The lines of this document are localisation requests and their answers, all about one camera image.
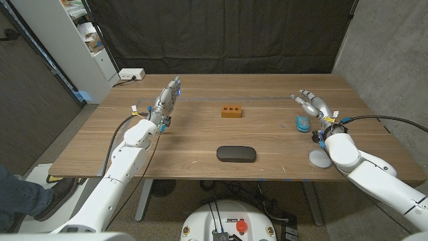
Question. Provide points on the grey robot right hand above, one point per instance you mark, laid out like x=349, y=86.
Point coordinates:
x=321, y=107

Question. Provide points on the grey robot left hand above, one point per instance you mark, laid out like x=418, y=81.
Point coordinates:
x=164, y=103

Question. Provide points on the teal blue phone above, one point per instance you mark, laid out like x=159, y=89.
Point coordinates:
x=303, y=124

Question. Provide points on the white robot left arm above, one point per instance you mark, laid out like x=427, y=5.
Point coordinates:
x=123, y=164

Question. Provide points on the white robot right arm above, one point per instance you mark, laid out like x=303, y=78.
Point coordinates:
x=378, y=180

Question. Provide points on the white jar lid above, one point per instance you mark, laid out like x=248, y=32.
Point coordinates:
x=318, y=159

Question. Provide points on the brown block with three holes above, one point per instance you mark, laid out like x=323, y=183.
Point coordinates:
x=231, y=113

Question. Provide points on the black glasses case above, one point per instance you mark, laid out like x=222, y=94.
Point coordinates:
x=236, y=154

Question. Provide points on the white power strip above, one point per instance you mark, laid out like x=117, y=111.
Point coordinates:
x=131, y=73

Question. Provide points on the round black floor fan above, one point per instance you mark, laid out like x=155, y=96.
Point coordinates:
x=162, y=187

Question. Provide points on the black backdrop curtain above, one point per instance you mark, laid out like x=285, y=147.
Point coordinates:
x=220, y=33

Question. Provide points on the cardboard box with blue tape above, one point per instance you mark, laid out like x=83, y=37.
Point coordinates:
x=94, y=44

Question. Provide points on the grey table leg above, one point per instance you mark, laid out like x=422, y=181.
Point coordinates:
x=312, y=204
x=144, y=201

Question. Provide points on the white shelf cabinet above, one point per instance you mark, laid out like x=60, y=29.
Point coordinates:
x=63, y=43

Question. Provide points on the white floor platform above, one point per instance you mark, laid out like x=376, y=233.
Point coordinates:
x=80, y=197

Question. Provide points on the white robot torso base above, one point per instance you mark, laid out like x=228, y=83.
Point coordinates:
x=227, y=217

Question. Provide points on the dark brown shoe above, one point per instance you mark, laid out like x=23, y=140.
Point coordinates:
x=58, y=197

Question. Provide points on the red emergency stop button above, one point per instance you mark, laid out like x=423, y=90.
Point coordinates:
x=241, y=226

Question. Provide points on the person's leg in jeans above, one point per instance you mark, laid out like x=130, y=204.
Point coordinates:
x=20, y=197

